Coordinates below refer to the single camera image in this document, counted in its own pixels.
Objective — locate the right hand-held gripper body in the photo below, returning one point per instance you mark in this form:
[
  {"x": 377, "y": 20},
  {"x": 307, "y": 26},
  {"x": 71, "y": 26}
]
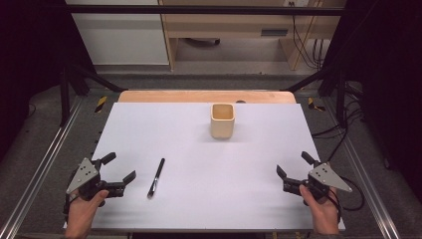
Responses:
[{"x": 326, "y": 177}]

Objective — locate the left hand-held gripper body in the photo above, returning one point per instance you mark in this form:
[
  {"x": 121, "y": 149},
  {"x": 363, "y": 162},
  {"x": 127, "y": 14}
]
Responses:
[{"x": 83, "y": 174}]

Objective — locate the white cabinet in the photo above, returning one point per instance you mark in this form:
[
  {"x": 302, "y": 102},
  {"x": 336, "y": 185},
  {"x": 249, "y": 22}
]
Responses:
[{"x": 122, "y": 40}]

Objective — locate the beige square pen holder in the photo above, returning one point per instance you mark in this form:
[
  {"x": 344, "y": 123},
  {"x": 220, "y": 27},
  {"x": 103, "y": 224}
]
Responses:
[{"x": 222, "y": 129}]

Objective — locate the person's right hand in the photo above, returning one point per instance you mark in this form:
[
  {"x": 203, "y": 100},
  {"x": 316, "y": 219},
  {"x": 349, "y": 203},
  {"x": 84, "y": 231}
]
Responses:
[{"x": 323, "y": 215}]

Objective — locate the black pen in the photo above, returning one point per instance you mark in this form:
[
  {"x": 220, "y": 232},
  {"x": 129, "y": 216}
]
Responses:
[{"x": 156, "y": 177}]

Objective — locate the yellow black tape marker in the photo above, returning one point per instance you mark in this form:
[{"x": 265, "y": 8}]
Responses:
[
  {"x": 101, "y": 104},
  {"x": 312, "y": 103}
]

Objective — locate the black metal crossbar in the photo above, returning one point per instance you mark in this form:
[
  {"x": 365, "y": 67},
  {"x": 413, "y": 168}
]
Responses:
[{"x": 199, "y": 9}]

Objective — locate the light wooden desk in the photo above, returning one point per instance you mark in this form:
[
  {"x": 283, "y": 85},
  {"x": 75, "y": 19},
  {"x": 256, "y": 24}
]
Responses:
[{"x": 229, "y": 25}]

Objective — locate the white table sheet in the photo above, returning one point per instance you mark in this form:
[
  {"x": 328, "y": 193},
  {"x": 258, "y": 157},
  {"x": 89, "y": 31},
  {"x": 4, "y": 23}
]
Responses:
[{"x": 205, "y": 186}]

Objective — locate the black curtain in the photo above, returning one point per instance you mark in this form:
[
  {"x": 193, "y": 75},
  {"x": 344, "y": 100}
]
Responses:
[
  {"x": 30, "y": 66},
  {"x": 388, "y": 83}
]

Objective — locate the black frame strut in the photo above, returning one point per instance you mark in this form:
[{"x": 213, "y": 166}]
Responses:
[
  {"x": 64, "y": 96},
  {"x": 340, "y": 96}
]

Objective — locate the person's left hand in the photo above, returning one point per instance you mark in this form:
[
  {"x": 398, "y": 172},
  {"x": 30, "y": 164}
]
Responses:
[{"x": 79, "y": 215}]

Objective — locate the aluminium rail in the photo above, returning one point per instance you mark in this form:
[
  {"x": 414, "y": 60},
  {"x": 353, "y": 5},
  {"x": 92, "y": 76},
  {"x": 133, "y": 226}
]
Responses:
[
  {"x": 40, "y": 169},
  {"x": 365, "y": 186}
]

